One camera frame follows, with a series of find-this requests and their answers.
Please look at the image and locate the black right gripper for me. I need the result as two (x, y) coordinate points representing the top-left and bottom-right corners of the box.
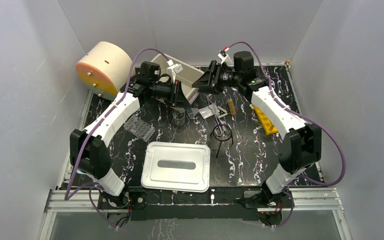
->
(191, 60), (241, 96)

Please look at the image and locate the clear glass beaker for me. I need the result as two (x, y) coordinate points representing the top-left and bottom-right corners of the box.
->
(173, 110), (186, 133)

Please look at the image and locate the black wire tripod stand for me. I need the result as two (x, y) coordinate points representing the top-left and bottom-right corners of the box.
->
(210, 124), (234, 158)

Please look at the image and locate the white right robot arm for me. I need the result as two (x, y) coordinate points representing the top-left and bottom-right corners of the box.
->
(192, 51), (322, 207)

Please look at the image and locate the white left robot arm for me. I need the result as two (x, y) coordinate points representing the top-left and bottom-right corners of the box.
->
(69, 60), (191, 208)

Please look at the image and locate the clear plastic funnel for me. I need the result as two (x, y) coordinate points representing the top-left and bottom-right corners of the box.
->
(186, 107), (199, 120)

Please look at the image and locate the beige plastic bin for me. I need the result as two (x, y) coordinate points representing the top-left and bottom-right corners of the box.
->
(151, 53), (204, 104)

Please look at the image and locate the brown test tube brush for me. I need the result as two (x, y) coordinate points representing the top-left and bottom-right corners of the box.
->
(227, 98), (237, 116)

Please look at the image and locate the white bin lid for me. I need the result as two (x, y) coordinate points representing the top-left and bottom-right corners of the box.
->
(141, 141), (211, 193)

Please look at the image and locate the beige cylindrical centrifuge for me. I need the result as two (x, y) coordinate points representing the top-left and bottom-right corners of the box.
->
(75, 41), (132, 101)

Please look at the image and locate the yellow test tube rack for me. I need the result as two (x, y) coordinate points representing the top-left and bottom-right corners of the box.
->
(252, 104), (279, 135)

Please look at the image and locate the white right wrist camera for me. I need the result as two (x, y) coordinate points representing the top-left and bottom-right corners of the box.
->
(217, 46), (233, 66)

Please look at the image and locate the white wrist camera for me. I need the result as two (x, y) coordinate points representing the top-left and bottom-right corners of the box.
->
(166, 63), (183, 82)
(217, 46), (233, 66)

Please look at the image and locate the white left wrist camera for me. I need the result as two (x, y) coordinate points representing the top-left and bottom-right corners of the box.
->
(166, 63), (183, 82)

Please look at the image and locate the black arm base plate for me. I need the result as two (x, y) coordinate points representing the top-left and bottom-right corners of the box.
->
(97, 186), (292, 224)

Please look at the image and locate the aluminium frame rail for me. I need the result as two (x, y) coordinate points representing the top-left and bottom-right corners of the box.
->
(44, 186), (344, 213)

